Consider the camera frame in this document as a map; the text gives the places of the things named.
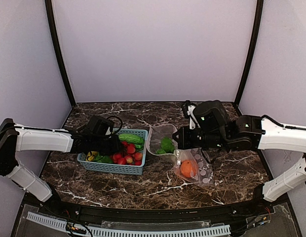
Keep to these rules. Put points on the clear zip top bag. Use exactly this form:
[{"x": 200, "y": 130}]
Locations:
[{"x": 204, "y": 175}]

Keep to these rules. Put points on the black right corner frame post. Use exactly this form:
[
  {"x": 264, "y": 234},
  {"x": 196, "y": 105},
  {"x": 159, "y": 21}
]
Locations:
[{"x": 251, "y": 51}]

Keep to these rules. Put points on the white slotted cable duct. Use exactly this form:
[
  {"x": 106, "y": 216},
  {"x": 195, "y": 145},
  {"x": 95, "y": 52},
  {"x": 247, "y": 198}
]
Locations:
[{"x": 122, "y": 229}]

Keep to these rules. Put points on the green toy bitter gourd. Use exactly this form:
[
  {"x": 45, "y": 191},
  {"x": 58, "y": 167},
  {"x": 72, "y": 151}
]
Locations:
[{"x": 131, "y": 138}]

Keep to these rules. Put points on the black front rail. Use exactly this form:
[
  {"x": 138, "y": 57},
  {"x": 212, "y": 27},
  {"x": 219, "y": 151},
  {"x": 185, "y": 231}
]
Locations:
[{"x": 240, "y": 216}]

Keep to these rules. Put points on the light blue plastic basket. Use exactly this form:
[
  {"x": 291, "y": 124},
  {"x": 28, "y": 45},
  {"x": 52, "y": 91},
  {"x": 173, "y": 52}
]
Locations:
[{"x": 116, "y": 168}]

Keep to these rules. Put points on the green toy bell pepper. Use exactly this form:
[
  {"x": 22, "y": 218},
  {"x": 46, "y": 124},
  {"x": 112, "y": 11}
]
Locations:
[{"x": 103, "y": 159}]

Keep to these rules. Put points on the black corner frame post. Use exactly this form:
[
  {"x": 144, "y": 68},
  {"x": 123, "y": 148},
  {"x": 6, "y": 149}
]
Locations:
[
  {"x": 251, "y": 51},
  {"x": 58, "y": 52}
]

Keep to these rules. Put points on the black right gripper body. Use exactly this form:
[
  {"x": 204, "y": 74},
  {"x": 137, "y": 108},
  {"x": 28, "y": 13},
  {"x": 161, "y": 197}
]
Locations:
[{"x": 183, "y": 136}]

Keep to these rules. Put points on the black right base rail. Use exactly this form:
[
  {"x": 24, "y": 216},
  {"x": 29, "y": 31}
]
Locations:
[{"x": 259, "y": 152}]

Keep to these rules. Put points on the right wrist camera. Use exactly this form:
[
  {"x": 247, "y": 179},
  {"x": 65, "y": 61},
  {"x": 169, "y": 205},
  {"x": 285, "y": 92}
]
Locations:
[{"x": 188, "y": 108}]

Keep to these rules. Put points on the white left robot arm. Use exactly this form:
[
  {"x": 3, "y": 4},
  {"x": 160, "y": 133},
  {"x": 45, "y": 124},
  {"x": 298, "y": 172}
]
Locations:
[{"x": 97, "y": 136}]

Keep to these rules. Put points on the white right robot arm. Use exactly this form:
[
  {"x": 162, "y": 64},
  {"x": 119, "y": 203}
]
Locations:
[{"x": 210, "y": 127}]

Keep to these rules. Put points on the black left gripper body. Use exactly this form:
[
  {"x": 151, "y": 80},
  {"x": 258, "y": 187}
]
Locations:
[{"x": 114, "y": 144}]

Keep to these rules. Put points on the black left corner frame post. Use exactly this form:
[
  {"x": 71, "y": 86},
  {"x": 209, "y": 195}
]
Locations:
[{"x": 58, "y": 52}]

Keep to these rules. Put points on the orange toy fruit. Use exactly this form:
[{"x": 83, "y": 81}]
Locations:
[{"x": 189, "y": 168}]

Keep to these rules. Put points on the red toy lychee bunch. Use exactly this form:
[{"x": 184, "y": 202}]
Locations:
[{"x": 131, "y": 155}]

